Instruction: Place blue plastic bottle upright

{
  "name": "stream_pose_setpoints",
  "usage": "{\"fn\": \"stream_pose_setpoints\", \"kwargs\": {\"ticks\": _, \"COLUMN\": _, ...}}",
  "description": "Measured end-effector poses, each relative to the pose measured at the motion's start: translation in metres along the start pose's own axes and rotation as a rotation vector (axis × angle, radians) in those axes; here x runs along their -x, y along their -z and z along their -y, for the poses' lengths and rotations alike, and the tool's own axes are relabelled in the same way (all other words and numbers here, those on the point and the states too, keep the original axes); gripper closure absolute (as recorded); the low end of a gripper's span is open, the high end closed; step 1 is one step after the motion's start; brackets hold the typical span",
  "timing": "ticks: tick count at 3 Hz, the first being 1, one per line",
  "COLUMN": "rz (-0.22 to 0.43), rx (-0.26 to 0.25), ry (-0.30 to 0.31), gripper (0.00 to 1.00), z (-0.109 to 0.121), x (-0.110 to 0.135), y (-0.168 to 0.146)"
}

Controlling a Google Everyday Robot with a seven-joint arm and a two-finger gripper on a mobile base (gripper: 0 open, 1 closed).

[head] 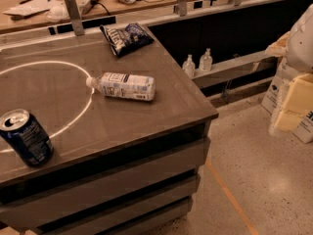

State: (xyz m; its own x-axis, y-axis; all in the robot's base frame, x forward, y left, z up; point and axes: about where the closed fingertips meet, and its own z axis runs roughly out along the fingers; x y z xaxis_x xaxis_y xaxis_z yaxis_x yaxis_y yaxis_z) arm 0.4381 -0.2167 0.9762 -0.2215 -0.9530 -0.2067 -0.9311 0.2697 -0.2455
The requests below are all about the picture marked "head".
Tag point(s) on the grey power strip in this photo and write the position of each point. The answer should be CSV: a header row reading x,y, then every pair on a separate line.
x,y
86,5

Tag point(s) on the right sanitizer bottle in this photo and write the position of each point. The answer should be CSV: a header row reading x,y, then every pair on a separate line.
x,y
206,61

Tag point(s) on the left sanitizer bottle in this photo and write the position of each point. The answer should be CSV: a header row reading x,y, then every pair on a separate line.
x,y
189,67

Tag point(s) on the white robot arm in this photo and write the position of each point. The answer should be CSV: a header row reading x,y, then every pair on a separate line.
x,y
297,44

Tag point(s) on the sanitizer bottle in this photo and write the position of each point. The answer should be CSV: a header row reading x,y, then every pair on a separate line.
x,y
206,61
189,67

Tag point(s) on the clear plastic water bottle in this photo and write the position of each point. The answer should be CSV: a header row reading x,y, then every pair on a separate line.
x,y
125,86

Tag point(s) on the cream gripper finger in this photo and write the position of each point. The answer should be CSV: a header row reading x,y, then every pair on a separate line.
x,y
294,103

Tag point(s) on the white paper stack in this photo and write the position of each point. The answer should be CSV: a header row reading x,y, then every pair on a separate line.
x,y
29,8

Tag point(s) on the dark blue chip bag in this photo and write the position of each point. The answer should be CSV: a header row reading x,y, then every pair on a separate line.
x,y
126,40

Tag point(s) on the grey drawer cabinet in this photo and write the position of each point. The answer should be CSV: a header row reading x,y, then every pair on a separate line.
x,y
110,185

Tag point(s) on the white face mask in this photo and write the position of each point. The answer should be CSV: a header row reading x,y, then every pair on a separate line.
x,y
57,13

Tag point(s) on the black pen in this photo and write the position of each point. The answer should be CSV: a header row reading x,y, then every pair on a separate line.
x,y
24,1

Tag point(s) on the grey metal bracket post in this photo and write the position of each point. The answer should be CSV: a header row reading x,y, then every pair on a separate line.
x,y
74,17

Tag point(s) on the blue soda can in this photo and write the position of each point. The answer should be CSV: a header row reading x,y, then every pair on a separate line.
x,y
22,131

